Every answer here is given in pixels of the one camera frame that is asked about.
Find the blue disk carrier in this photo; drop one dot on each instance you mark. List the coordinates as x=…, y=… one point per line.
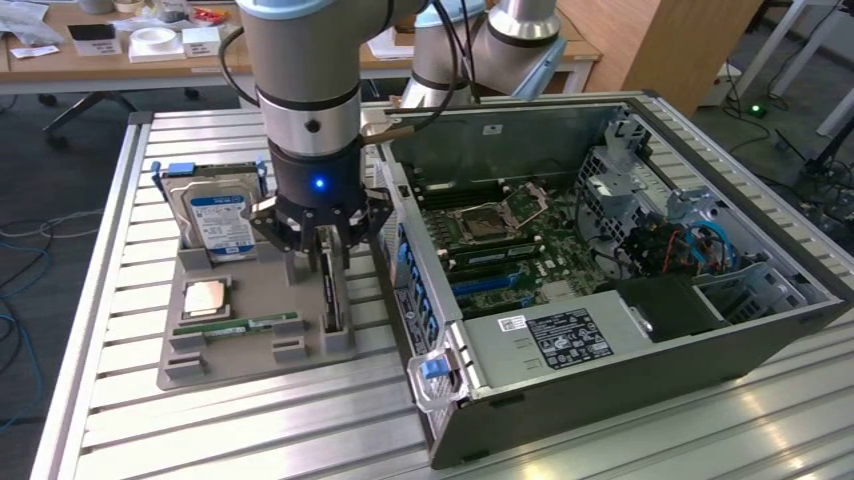
x=182, y=169

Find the white paper stack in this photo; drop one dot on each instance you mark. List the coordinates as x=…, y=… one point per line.
x=387, y=47

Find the white box black lid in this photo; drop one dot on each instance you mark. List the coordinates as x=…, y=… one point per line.
x=94, y=45

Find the white card red print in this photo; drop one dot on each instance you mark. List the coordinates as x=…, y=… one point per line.
x=34, y=51

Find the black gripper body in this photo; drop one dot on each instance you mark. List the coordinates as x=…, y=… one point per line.
x=321, y=200

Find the small red item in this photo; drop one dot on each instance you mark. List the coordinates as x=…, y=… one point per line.
x=208, y=17

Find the hard disk drive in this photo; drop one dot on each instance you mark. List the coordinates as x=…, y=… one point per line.
x=220, y=220

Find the installed RAM stick white label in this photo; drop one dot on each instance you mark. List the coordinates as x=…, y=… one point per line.
x=494, y=255

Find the clear plastic bag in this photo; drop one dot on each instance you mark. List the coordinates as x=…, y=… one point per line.
x=27, y=25

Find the white table frame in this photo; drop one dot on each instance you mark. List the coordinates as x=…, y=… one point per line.
x=766, y=52

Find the wooden cabinet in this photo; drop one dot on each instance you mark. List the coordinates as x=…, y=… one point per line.
x=708, y=60

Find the green motherboard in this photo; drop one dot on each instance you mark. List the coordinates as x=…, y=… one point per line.
x=497, y=300

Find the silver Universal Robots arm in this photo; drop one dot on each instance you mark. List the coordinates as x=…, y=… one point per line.
x=307, y=75

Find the green RAM stick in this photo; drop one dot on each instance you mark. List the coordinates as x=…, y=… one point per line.
x=227, y=326

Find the black plastic shroud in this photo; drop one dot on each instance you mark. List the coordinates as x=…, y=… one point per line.
x=668, y=310

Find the blue card retention bar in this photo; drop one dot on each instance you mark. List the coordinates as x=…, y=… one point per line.
x=405, y=250

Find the copper-topped CPU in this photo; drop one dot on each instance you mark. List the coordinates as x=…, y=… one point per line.
x=203, y=297

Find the black office chair base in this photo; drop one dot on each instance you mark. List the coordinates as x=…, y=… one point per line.
x=87, y=105

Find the wooden desk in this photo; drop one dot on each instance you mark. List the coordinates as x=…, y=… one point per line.
x=134, y=70

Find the blue case latch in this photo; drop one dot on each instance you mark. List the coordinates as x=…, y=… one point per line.
x=434, y=370

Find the device with green light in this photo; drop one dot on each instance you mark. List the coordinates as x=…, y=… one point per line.
x=756, y=108

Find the CPU socket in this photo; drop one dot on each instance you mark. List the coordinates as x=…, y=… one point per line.
x=482, y=225

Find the open grey PC case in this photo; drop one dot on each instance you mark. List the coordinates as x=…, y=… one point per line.
x=601, y=400

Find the silver metal drive cage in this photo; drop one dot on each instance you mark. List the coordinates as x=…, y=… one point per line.
x=614, y=200

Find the expansion card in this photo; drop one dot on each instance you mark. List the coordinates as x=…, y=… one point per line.
x=331, y=295

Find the grey power supply with label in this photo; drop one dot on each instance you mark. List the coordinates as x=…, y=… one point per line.
x=567, y=340

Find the plain white box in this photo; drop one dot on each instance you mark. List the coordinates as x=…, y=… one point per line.
x=200, y=42

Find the blue expansion slot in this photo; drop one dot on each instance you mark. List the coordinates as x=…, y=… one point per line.
x=487, y=285

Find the grey parts rack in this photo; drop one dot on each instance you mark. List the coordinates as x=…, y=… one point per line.
x=261, y=280

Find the silver disk bay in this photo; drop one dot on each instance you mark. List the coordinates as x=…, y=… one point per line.
x=754, y=295

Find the metal socket cover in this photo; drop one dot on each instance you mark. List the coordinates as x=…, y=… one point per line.
x=527, y=202

